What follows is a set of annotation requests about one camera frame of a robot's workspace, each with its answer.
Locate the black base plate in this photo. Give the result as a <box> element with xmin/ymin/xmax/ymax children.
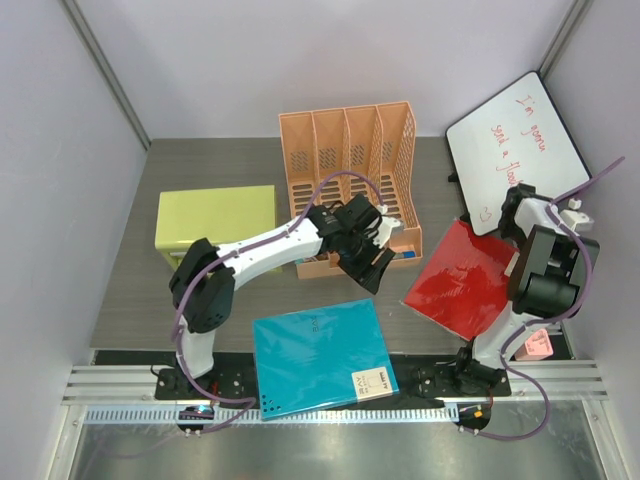
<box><xmin>95</xmin><ymin>350</ymin><xmax>511</xmax><ymax>400</ymax></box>

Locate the pink cube block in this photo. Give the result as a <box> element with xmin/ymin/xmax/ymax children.
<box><xmin>514</xmin><ymin>329</ymin><xmax>554</xmax><ymax>361</ymax></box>

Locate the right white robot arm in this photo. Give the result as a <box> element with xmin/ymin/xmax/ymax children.
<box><xmin>451</xmin><ymin>183</ymin><xmax>600</xmax><ymax>395</ymax></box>

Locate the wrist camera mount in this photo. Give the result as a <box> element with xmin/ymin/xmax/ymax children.
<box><xmin>560</xmin><ymin>198</ymin><xmax>594</xmax><ymax>233</ymax></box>
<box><xmin>370</xmin><ymin>205</ymin><xmax>404</xmax><ymax>248</ymax></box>

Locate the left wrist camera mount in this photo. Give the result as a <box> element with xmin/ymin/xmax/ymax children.
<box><xmin>370</xmin><ymin>205</ymin><xmax>404</xmax><ymax>248</ymax></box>

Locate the teal A4 folder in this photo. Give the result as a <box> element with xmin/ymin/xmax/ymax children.
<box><xmin>253</xmin><ymin>299</ymin><xmax>399</xmax><ymax>421</ymax></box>

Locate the purple cable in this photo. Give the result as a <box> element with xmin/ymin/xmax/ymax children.
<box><xmin>172</xmin><ymin>170</ymin><xmax>389</xmax><ymax>435</ymax></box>
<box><xmin>469</xmin><ymin>155</ymin><xmax>626</xmax><ymax>441</ymax></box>

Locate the green metal drawer cabinet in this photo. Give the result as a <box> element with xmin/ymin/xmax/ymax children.
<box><xmin>155</xmin><ymin>185</ymin><xmax>277</xmax><ymax>269</ymax></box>

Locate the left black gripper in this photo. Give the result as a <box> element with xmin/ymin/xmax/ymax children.
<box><xmin>338</xmin><ymin>230</ymin><xmax>393</xmax><ymax>293</ymax></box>

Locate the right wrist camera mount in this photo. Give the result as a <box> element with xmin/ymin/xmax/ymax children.
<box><xmin>560</xmin><ymin>198</ymin><xmax>594</xmax><ymax>233</ymax></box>

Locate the orange plastic file organizer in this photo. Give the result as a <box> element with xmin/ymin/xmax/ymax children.
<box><xmin>279</xmin><ymin>101</ymin><xmax>423</xmax><ymax>268</ymax></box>

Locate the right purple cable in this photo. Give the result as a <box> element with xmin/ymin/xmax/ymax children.
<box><xmin>469</xmin><ymin>155</ymin><xmax>626</xmax><ymax>441</ymax></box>

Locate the small whiteboard with writing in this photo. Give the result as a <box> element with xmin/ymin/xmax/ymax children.
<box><xmin>445</xmin><ymin>71</ymin><xmax>590</xmax><ymax>236</ymax></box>

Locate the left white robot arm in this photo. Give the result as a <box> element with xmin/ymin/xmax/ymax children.
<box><xmin>169</xmin><ymin>194</ymin><xmax>403</xmax><ymax>399</ymax></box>

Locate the blue and grey marker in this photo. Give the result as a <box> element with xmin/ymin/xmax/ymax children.
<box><xmin>394</xmin><ymin>251</ymin><xmax>416</xmax><ymax>259</ymax></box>

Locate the red A4 folder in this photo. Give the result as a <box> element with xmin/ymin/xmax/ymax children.
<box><xmin>403</xmin><ymin>220</ymin><xmax>518</xmax><ymax>341</ymax></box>

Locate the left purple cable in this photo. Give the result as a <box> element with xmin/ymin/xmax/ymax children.
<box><xmin>172</xmin><ymin>170</ymin><xmax>389</xmax><ymax>435</ymax></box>

